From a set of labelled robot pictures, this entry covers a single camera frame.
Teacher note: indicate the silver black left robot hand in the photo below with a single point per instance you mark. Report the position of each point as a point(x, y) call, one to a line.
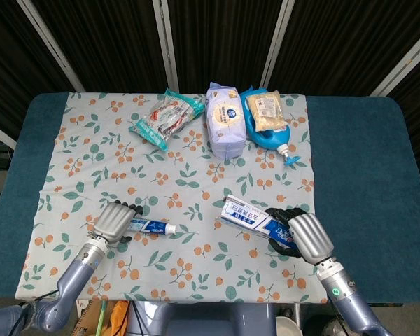
point(112, 220)

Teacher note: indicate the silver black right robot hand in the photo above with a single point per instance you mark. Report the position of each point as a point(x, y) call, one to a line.
point(311, 238)

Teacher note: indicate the blue white toothpaste tube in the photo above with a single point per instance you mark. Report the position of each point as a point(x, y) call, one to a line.
point(154, 227)

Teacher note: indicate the blue white toothpaste box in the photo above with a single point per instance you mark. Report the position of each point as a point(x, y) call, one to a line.
point(241, 217)

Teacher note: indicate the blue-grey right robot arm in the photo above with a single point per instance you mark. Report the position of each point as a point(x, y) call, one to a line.
point(350, 304)

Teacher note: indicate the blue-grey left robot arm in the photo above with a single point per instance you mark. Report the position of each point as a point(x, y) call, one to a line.
point(73, 276)

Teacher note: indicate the floral orange fruit tablecloth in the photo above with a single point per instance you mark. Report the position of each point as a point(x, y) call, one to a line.
point(182, 175)

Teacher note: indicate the orange cloth bundle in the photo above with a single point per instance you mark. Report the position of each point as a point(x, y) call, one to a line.
point(119, 315)

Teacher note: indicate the teal blue table cover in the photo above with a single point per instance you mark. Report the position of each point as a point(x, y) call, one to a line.
point(364, 157)

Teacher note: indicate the green stick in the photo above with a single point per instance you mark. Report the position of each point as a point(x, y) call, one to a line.
point(101, 316)

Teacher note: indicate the blue pump detergent bottle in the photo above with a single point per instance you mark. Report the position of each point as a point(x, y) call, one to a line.
point(269, 137)

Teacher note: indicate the teal clear snack bag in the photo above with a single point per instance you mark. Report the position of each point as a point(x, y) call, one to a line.
point(164, 119)

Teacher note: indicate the clear beige snack packet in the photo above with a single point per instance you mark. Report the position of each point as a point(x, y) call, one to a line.
point(266, 110)

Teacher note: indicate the blue-grey robot torso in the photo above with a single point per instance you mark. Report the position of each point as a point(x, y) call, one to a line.
point(203, 322)

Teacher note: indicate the lavender paper-wrapped package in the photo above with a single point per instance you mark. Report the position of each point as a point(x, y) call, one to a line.
point(225, 122)

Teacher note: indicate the white screen frame post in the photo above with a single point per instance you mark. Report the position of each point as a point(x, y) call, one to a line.
point(402, 64)
point(54, 45)
point(276, 45)
point(0, 134)
point(162, 35)

